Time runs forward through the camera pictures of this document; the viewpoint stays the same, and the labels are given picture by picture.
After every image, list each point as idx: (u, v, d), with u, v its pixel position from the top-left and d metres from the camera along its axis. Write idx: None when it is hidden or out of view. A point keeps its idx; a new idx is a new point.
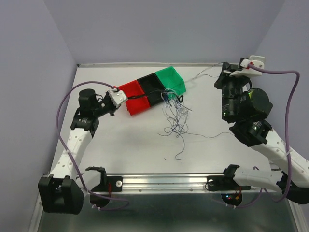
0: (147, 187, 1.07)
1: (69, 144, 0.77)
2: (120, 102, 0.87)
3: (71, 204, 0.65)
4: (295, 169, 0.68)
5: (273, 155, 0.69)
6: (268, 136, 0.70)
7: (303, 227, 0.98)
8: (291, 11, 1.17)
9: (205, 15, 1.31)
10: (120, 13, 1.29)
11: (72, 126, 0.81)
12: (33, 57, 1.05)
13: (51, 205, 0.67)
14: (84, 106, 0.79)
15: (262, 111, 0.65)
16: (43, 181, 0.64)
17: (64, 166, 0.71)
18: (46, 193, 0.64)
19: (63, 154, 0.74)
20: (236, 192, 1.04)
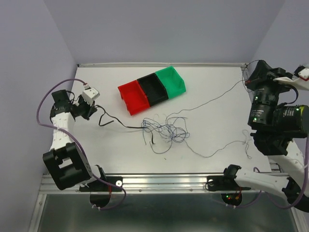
0: (147, 187, 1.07)
1: (58, 124, 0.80)
2: (93, 97, 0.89)
3: (81, 163, 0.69)
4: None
5: (289, 166, 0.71)
6: (289, 148, 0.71)
7: (303, 227, 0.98)
8: (290, 11, 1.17)
9: (205, 16, 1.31)
10: (120, 13, 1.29)
11: (51, 116, 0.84)
12: (32, 57, 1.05)
13: (63, 177, 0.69)
14: (59, 97, 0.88)
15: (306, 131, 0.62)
16: (47, 155, 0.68)
17: (62, 139, 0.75)
18: (53, 164, 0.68)
19: (55, 132, 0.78)
20: (236, 192, 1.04)
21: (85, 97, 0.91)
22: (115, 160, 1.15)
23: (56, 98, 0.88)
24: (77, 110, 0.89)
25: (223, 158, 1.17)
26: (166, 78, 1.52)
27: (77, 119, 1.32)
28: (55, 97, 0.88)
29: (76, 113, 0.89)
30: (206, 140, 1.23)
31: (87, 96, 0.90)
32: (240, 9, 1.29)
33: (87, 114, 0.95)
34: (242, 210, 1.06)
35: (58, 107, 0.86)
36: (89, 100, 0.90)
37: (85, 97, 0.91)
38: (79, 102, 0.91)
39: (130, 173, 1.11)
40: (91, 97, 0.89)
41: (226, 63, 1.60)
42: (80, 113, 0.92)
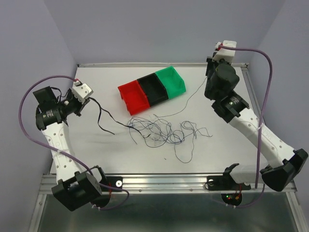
0: (147, 187, 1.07)
1: (55, 143, 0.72)
2: (86, 96, 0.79)
3: (92, 190, 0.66)
4: (265, 145, 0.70)
5: (245, 129, 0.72)
6: (242, 111, 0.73)
7: (303, 228, 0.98)
8: (290, 11, 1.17)
9: (205, 16, 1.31)
10: (120, 13, 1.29)
11: (41, 126, 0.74)
12: (32, 58, 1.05)
13: (76, 201, 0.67)
14: (44, 98, 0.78)
15: (225, 80, 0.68)
16: (56, 188, 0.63)
17: (67, 166, 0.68)
18: (65, 195, 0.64)
19: (56, 157, 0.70)
20: (236, 192, 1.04)
21: (75, 94, 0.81)
22: (115, 160, 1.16)
23: (40, 99, 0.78)
24: (67, 110, 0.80)
25: (223, 158, 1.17)
26: (166, 78, 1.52)
27: (78, 119, 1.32)
28: (39, 97, 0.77)
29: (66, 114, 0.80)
30: (203, 135, 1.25)
31: (77, 94, 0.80)
32: (240, 9, 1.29)
33: (80, 110, 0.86)
34: (242, 210, 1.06)
35: (45, 112, 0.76)
36: (80, 98, 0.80)
37: (76, 94, 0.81)
38: (69, 100, 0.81)
39: (130, 173, 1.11)
40: (83, 97, 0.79)
41: None
42: (71, 111, 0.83)
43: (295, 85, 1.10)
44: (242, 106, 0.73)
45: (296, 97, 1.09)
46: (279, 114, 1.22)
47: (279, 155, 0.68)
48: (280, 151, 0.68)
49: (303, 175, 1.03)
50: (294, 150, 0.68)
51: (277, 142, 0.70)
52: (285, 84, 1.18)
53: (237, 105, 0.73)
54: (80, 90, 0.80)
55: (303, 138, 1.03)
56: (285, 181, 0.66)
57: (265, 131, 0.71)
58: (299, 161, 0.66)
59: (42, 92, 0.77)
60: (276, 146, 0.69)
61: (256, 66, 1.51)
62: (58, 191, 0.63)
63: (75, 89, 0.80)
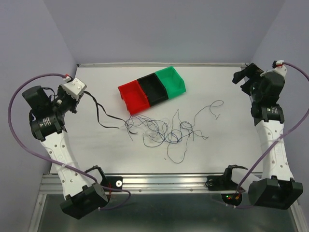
0: (147, 187, 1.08)
1: (58, 157, 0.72)
2: (79, 92, 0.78)
3: (101, 201, 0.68)
4: (268, 157, 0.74)
5: (264, 136, 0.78)
6: (272, 121, 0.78)
7: (303, 227, 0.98)
8: (290, 11, 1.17)
9: (205, 16, 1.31)
10: (119, 13, 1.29)
11: (39, 137, 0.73)
12: (33, 58, 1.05)
13: (84, 211, 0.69)
14: (37, 104, 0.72)
15: (269, 81, 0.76)
16: (64, 204, 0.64)
17: (73, 181, 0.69)
18: (74, 209, 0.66)
19: (62, 171, 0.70)
20: (236, 192, 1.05)
21: (68, 92, 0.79)
22: (116, 160, 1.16)
23: (33, 104, 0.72)
24: (62, 110, 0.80)
25: (224, 158, 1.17)
26: (166, 78, 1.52)
27: (77, 119, 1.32)
28: (32, 102, 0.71)
29: (61, 114, 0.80)
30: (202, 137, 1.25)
31: (70, 92, 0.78)
32: (240, 10, 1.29)
33: (74, 106, 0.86)
34: (243, 210, 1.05)
35: (42, 120, 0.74)
36: (74, 95, 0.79)
37: (67, 91, 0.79)
38: (62, 98, 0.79)
39: (130, 172, 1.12)
40: (77, 94, 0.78)
41: (225, 63, 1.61)
42: (65, 109, 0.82)
43: (294, 85, 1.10)
44: (277, 117, 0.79)
45: (297, 97, 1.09)
46: None
47: (273, 170, 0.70)
48: (277, 168, 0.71)
49: (303, 175, 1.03)
50: (290, 178, 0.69)
51: (281, 161, 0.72)
52: (285, 84, 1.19)
53: (274, 113, 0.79)
54: (74, 88, 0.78)
55: (303, 138, 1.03)
56: (262, 197, 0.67)
57: (280, 147, 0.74)
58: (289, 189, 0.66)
59: (35, 98, 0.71)
60: (277, 163, 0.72)
61: None
62: (66, 205, 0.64)
63: (66, 86, 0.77)
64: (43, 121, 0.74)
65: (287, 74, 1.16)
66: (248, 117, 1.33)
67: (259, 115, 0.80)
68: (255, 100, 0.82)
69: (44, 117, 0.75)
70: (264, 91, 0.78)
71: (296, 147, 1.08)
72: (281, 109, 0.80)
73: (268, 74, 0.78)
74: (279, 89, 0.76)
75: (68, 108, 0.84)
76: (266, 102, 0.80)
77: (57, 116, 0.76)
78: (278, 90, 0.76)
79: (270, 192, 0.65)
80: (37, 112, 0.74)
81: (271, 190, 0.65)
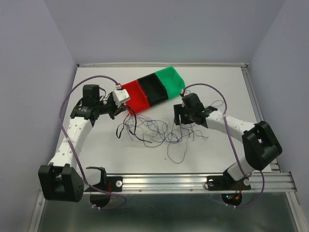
0: (147, 187, 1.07)
1: (70, 133, 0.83)
2: (121, 100, 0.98)
3: (71, 190, 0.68)
4: (231, 128, 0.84)
5: (217, 123, 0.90)
6: (211, 113, 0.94)
7: (302, 227, 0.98)
8: (289, 11, 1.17)
9: (205, 16, 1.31)
10: (119, 13, 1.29)
11: (72, 116, 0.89)
12: (32, 58, 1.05)
13: (52, 192, 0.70)
14: (88, 95, 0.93)
15: (185, 97, 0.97)
16: (44, 168, 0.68)
17: (64, 154, 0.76)
18: (47, 180, 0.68)
19: (63, 142, 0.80)
20: (236, 192, 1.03)
21: (115, 98, 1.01)
22: (115, 160, 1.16)
23: (85, 94, 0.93)
24: (103, 108, 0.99)
25: (224, 157, 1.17)
26: (166, 78, 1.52)
27: None
28: (85, 92, 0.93)
29: (100, 112, 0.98)
30: (200, 137, 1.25)
31: (116, 97, 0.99)
32: (240, 10, 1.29)
33: (113, 113, 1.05)
34: (242, 210, 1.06)
35: (82, 108, 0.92)
36: (117, 101, 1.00)
37: (115, 97, 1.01)
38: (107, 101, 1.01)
39: (130, 172, 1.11)
40: (120, 100, 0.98)
41: (225, 63, 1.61)
42: (105, 112, 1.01)
43: (295, 84, 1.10)
44: (212, 110, 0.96)
45: (297, 96, 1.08)
46: (281, 114, 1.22)
47: (242, 129, 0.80)
48: (242, 126, 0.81)
49: (303, 175, 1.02)
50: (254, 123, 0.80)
51: (239, 122, 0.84)
52: (286, 84, 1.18)
53: (208, 111, 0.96)
54: (119, 94, 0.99)
55: (303, 138, 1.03)
56: (256, 152, 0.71)
57: (230, 117, 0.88)
58: (262, 130, 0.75)
59: (89, 90, 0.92)
60: (238, 124, 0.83)
61: (256, 66, 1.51)
62: (44, 173, 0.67)
63: (116, 92, 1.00)
64: (83, 108, 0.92)
65: (288, 73, 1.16)
66: (248, 117, 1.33)
67: (203, 121, 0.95)
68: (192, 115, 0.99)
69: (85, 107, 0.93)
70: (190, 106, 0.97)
71: (296, 147, 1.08)
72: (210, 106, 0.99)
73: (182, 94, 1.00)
74: (195, 95, 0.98)
75: (108, 112, 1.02)
76: (198, 110, 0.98)
77: (94, 111, 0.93)
78: (196, 97, 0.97)
79: (255, 143, 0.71)
80: (84, 101, 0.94)
81: (253, 140, 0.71)
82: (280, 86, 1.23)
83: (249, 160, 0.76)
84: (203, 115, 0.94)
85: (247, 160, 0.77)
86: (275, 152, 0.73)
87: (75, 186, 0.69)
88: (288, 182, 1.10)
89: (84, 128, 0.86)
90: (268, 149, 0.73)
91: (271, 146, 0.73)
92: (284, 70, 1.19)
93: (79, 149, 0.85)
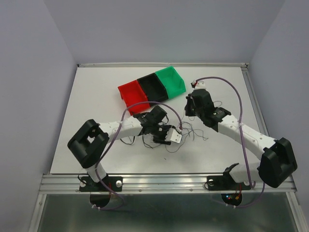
0: (147, 187, 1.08)
1: (125, 122, 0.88)
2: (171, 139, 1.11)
3: (91, 151, 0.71)
4: (247, 140, 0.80)
5: (230, 131, 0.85)
6: (224, 118, 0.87)
7: (303, 227, 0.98)
8: (289, 11, 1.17)
9: (205, 16, 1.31)
10: (119, 13, 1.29)
11: (134, 115, 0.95)
12: (32, 58, 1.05)
13: (76, 144, 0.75)
14: (156, 113, 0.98)
15: (198, 97, 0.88)
16: (92, 121, 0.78)
17: (111, 127, 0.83)
18: (84, 131, 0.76)
19: (117, 121, 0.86)
20: (236, 192, 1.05)
21: (169, 132, 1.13)
22: (116, 160, 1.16)
23: (156, 110, 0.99)
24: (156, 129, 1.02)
25: (224, 157, 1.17)
26: (166, 78, 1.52)
27: (77, 119, 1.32)
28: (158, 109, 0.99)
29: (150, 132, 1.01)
30: (199, 137, 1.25)
31: (170, 135, 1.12)
32: (240, 10, 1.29)
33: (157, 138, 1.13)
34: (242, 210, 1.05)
35: (145, 118, 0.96)
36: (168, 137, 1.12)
37: (169, 132, 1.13)
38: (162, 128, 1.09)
39: (130, 172, 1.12)
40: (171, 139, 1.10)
41: (225, 63, 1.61)
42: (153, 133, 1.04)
43: (295, 85, 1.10)
44: (225, 113, 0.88)
45: (297, 96, 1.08)
46: (281, 114, 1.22)
47: (260, 144, 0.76)
48: (261, 141, 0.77)
49: (302, 175, 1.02)
50: (274, 140, 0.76)
51: (258, 135, 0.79)
52: (286, 84, 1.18)
53: (220, 113, 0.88)
54: (174, 135, 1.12)
55: (303, 138, 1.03)
56: (275, 171, 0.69)
57: (246, 127, 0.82)
58: (283, 148, 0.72)
59: (159, 110, 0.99)
60: (257, 138, 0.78)
61: (256, 66, 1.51)
62: (89, 124, 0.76)
63: (173, 131, 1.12)
64: (145, 118, 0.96)
65: (288, 73, 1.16)
66: (248, 117, 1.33)
67: (213, 123, 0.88)
68: (201, 115, 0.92)
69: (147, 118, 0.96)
70: (202, 105, 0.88)
71: (296, 147, 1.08)
72: (223, 108, 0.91)
73: (192, 91, 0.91)
74: (207, 96, 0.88)
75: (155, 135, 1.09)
76: (208, 111, 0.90)
77: (148, 127, 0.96)
78: (209, 97, 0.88)
79: (275, 163, 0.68)
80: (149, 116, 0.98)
81: (274, 160, 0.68)
82: (280, 86, 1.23)
83: (261, 176, 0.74)
84: (214, 117, 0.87)
85: (259, 174, 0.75)
86: (290, 168, 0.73)
87: (94, 153, 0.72)
88: (288, 182, 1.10)
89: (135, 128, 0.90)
90: (285, 168, 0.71)
91: (288, 165, 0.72)
92: (284, 71, 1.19)
93: (119, 137, 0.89)
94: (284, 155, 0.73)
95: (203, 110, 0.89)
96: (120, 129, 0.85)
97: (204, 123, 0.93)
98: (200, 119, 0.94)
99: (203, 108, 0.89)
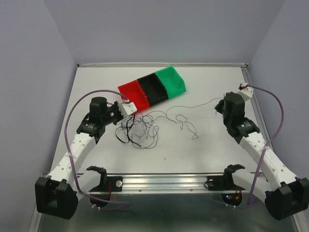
0: (147, 187, 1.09)
1: (73, 149, 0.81)
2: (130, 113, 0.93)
3: (63, 207, 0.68)
4: (267, 167, 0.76)
5: (251, 150, 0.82)
6: (251, 134, 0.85)
7: (302, 227, 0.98)
8: (289, 10, 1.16)
9: (205, 15, 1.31)
10: (119, 13, 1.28)
11: (78, 131, 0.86)
12: (32, 59, 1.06)
13: (45, 206, 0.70)
14: (94, 112, 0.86)
15: (231, 102, 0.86)
16: (41, 181, 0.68)
17: (63, 169, 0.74)
18: (43, 193, 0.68)
19: (65, 157, 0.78)
20: (236, 192, 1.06)
21: (121, 109, 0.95)
22: (116, 161, 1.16)
23: (91, 111, 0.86)
24: (108, 121, 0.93)
25: (224, 157, 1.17)
26: (166, 78, 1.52)
27: (77, 119, 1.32)
28: (93, 109, 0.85)
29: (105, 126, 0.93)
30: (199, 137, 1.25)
31: (123, 110, 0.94)
32: (240, 9, 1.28)
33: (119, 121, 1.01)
34: (242, 210, 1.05)
35: (89, 123, 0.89)
36: (124, 114, 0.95)
37: (121, 108, 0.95)
38: (114, 112, 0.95)
39: (130, 172, 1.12)
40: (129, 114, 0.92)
41: (225, 63, 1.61)
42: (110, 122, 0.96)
43: (295, 84, 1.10)
44: (253, 129, 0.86)
45: (297, 95, 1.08)
46: (281, 114, 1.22)
47: (279, 178, 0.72)
48: (281, 174, 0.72)
49: (302, 175, 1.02)
50: (295, 178, 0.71)
51: (279, 166, 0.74)
52: (286, 83, 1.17)
53: (248, 127, 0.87)
54: (127, 109, 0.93)
55: (303, 138, 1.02)
56: (283, 207, 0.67)
57: (270, 153, 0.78)
58: (301, 188, 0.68)
59: (95, 106, 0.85)
60: (278, 169, 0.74)
61: (256, 66, 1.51)
62: (42, 185, 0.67)
63: (122, 105, 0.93)
64: (90, 124, 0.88)
65: (288, 73, 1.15)
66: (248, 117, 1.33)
67: (236, 134, 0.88)
68: (228, 122, 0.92)
69: (91, 122, 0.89)
70: (232, 110, 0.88)
71: (296, 147, 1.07)
72: (253, 123, 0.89)
73: (229, 95, 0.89)
74: (242, 105, 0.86)
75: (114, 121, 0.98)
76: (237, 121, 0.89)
77: (100, 128, 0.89)
78: (242, 106, 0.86)
79: (287, 199, 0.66)
80: (91, 117, 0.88)
81: (287, 197, 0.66)
82: (279, 86, 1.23)
83: (267, 202, 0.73)
84: (240, 129, 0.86)
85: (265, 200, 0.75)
86: (298, 208, 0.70)
87: (65, 207, 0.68)
88: None
89: (88, 145, 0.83)
90: (294, 206, 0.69)
91: (297, 203, 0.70)
92: (284, 70, 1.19)
93: (79, 165, 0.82)
94: (298, 194, 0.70)
95: (231, 117, 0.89)
96: (74, 161, 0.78)
97: (228, 129, 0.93)
98: (226, 124, 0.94)
99: (231, 115, 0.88)
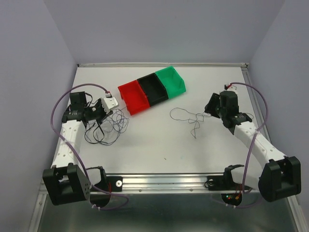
0: (147, 187, 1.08)
1: (66, 136, 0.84)
2: (111, 108, 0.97)
3: (78, 188, 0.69)
4: (257, 148, 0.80)
5: (244, 136, 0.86)
6: (244, 123, 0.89)
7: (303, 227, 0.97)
8: (289, 11, 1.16)
9: (205, 16, 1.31)
10: (119, 13, 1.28)
11: (63, 121, 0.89)
12: (32, 58, 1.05)
13: (60, 196, 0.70)
14: (76, 100, 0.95)
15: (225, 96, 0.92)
16: (46, 172, 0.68)
17: (65, 155, 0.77)
18: (53, 182, 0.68)
19: (62, 145, 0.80)
20: (236, 192, 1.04)
21: (104, 105, 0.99)
22: (115, 161, 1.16)
23: (73, 100, 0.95)
24: (92, 114, 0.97)
25: (223, 157, 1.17)
26: (166, 78, 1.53)
27: None
28: (72, 98, 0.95)
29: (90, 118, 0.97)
30: (199, 136, 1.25)
31: (105, 105, 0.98)
32: (240, 10, 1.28)
33: (102, 118, 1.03)
34: (242, 210, 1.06)
35: (72, 111, 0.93)
36: (106, 109, 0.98)
37: (104, 104, 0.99)
38: (96, 107, 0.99)
39: (130, 173, 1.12)
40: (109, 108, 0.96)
41: (225, 63, 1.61)
42: (93, 118, 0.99)
43: (296, 84, 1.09)
44: (246, 119, 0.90)
45: (298, 95, 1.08)
46: (280, 114, 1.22)
47: (268, 156, 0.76)
48: (270, 153, 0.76)
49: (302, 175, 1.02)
50: (284, 156, 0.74)
51: (269, 147, 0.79)
52: (286, 84, 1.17)
53: (242, 118, 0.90)
54: (108, 102, 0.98)
55: (303, 138, 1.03)
56: (273, 185, 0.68)
57: (261, 137, 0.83)
58: (290, 166, 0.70)
59: (76, 94, 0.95)
60: (267, 149, 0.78)
61: (256, 67, 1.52)
62: (50, 174, 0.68)
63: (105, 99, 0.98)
64: (72, 112, 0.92)
65: (288, 73, 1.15)
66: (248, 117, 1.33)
67: (231, 125, 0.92)
68: (223, 115, 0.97)
69: (74, 110, 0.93)
70: (226, 104, 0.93)
71: (296, 147, 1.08)
72: (246, 115, 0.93)
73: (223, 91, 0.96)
74: (235, 99, 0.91)
75: (98, 117, 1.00)
76: (231, 113, 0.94)
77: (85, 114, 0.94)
78: (235, 99, 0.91)
79: (277, 176, 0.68)
80: (73, 107, 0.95)
81: (276, 174, 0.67)
82: (279, 86, 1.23)
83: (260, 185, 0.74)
84: (234, 119, 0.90)
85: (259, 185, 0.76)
86: (291, 190, 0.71)
87: (82, 185, 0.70)
88: None
89: (79, 129, 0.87)
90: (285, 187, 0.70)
91: (290, 185, 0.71)
92: (284, 71, 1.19)
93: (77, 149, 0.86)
94: (289, 175, 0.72)
95: (226, 110, 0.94)
96: (72, 145, 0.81)
97: (224, 123, 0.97)
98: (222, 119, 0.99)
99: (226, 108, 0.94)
